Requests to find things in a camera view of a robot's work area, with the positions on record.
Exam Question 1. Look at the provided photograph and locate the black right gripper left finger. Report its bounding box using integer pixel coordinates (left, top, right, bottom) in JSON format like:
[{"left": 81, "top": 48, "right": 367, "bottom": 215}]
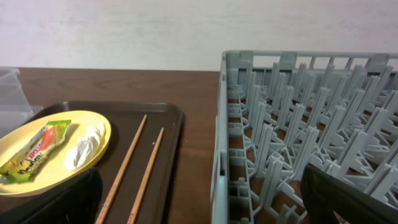
[{"left": 1, "top": 168, "right": 103, "bottom": 224}]

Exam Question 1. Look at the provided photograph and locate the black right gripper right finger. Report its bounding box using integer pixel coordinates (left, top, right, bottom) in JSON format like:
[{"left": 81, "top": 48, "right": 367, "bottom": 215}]
[{"left": 300, "top": 166, "right": 397, "bottom": 224}]

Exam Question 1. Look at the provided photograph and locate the white napkin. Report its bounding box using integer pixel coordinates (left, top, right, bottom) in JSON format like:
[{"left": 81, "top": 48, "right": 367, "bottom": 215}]
[{"left": 64, "top": 122, "right": 106, "bottom": 171}]

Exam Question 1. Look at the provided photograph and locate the green orange snack wrapper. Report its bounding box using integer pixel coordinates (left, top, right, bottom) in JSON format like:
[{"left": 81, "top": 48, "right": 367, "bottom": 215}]
[{"left": 1, "top": 119, "right": 72, "bottom": 183}]

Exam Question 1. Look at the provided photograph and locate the grey dishwasher rack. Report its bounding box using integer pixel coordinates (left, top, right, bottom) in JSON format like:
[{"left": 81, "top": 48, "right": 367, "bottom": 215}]
[{"left": 210, "top": 50, "right": 397, "bottom": 223}]

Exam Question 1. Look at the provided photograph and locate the wooden chopstick left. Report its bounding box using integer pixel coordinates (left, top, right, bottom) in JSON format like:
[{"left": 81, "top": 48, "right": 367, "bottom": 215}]
[{"left": 95, "top": 114, "right": 147, "bottom": 224}]

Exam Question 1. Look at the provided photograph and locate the wooden chopstick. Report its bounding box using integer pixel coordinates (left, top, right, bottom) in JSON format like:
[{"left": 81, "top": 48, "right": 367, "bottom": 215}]
[
  {"left": 95, "top": 114, "right": 147, "bottom": 224},
  {"left": 127, "top": 128, "right": 164, "bottom": 224}
]

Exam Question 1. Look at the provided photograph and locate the yellow plate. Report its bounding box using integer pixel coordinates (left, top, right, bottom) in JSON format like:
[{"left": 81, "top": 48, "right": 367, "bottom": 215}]
[{"left": 1, "top": 110, "right": 112, "bottom": 197}]

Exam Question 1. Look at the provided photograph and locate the wooden chopstick right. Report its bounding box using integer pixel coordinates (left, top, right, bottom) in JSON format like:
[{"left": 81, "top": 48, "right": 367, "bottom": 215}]
[{"left": 127, "top": 128, "right": 164, "bottom": 224}]

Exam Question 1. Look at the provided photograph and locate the dark brown serving tray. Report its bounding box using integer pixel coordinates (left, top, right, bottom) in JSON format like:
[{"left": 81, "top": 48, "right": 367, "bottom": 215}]
[{"left": 0, "top": 100, "right": 183, "bottom": 224}]

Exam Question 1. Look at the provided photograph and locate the clear plastic bin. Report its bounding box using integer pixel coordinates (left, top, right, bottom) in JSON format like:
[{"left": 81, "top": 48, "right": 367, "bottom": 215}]
[{"left": 0, "top": 67, "right": 43, "bottom": 138}]

